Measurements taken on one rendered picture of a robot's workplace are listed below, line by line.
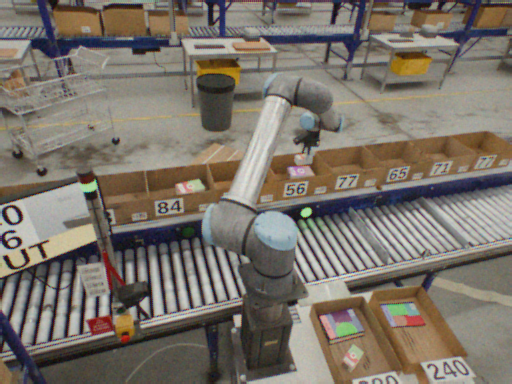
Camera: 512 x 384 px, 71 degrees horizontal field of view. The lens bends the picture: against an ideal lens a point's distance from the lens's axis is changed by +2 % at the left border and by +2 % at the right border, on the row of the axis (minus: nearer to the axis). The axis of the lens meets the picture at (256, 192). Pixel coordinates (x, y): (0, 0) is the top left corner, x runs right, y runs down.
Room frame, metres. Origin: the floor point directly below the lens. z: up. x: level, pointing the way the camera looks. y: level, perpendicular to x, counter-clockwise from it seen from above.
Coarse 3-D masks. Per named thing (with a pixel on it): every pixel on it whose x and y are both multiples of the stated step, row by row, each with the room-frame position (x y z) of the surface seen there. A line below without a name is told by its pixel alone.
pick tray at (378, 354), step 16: (320, 304) 1.09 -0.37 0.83; (336, 304) 1.11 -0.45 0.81; (352, 304) 1.13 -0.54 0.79; (368, 304) 1.10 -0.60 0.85; (368, 320) 1.05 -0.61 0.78; (320, 336) 0.93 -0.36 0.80; (368, 336) 0.98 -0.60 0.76; (384, 336) 0.93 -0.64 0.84; (336, 352) 0.88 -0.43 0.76; (368, 352) 0.90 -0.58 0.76; (384, 352) 0.89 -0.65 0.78; (336, 368) 0.77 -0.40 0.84; (368, 368) 0.82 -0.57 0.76; (384, 368) 0.83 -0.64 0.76; (400, 368) 0.79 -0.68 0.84
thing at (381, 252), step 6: (354, 216) 1.84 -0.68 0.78; (354, 222) 1.83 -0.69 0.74; (360, 222) 1.77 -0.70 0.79; (360, 228) 1.76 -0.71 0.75; (366, 228) 1.71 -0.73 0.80; (366, 234) 1.69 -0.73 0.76; (372, 234) 1.65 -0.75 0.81; (372, 240) 1.63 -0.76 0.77; (372, 246) 1.61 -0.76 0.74; (378, 246) 1.57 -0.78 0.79; (378, 252) 1.56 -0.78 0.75; (384, 252) 1.52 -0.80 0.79; (384, 258) 1.50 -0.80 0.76
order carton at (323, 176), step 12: (276, 156) 2.11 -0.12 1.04; (288, 156) 2.14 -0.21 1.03; (312, 156) 2.20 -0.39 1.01; (276, 168) 2.11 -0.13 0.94; (312, 168) 2.20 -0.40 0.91; (324, 168) 2.05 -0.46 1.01; (288, 180) 1.83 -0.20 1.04; (300, 180) 1.86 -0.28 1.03; (312, 180) 1.89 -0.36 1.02; (324, 180) 1.92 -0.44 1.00; (276, 192) 1.81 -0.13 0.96; (312, 192) 1.90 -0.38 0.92
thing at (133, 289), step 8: (120, 288) 0.91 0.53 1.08; (128, 288) 0.91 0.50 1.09; (136, 288) 0.91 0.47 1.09; (144, 288) 0.91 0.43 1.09; (120, 296) 0.87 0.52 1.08; (128, 296) 0.88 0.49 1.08; (136, 296) 0.89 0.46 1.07; (144, 296) 0.90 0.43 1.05; (128, 304) 0.89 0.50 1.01; (136, 304) 0.89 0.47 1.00
